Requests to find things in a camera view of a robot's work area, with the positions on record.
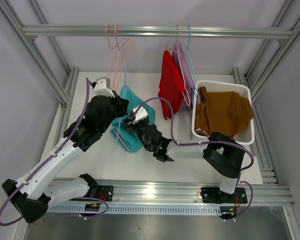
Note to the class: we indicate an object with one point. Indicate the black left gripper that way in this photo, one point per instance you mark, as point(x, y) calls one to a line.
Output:
point(121, 103)

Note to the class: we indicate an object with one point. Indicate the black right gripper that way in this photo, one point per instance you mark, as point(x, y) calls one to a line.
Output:
point(130, 126)

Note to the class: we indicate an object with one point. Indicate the teal trousers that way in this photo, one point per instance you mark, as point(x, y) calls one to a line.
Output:
point(127, 137)

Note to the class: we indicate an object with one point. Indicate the pink hanger of brown trousers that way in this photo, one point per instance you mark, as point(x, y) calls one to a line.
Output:
point(123, 51)

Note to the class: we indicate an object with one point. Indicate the brown trousers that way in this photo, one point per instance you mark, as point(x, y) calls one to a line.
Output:
point(225, 112)

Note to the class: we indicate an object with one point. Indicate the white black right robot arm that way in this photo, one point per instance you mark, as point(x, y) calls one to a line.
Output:
point(221, 153)

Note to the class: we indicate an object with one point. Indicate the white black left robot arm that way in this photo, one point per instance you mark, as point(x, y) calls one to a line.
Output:
point(30, 194)

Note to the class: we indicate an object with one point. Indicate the red trousers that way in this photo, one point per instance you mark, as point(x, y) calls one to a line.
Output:
point(171, 86)

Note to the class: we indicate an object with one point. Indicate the blue hanger of lilac trousers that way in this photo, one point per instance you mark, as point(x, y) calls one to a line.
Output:
point(196, 94)

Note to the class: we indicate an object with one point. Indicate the lilac trousers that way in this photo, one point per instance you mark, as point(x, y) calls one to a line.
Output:
point(179, 58)

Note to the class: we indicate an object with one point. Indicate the pink hanger of red trousers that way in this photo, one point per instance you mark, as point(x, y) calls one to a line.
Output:
point(187, 99)

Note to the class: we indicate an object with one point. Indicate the white plastic basket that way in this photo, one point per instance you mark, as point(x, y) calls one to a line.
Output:
point(246, 137)

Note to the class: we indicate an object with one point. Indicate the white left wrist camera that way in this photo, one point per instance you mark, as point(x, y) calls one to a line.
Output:
point(101, 87)

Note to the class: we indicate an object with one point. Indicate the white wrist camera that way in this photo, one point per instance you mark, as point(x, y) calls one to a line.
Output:
point(101, 87)
point(138, 114)

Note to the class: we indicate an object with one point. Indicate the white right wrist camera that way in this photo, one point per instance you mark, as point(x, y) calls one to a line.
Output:
point(138, 114)

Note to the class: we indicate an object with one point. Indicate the aluminium left frame post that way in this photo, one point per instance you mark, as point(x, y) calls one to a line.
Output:
point(15, 22)

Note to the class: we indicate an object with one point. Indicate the aluminium frame post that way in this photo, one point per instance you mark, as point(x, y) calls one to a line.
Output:
point(272, 52)
point(15, 22)

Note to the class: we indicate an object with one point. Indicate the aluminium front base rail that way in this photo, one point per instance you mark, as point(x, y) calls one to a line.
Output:
point(176, 193)

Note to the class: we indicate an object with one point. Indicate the aluminium hanging rail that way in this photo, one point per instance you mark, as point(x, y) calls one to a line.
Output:
point(48, 30)

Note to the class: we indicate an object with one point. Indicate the grey slotted cable duct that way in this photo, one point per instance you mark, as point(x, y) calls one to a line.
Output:
point(178, 210)

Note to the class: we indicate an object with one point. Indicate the aluminium right frame post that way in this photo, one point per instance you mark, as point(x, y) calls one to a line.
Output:
point(272, 52)

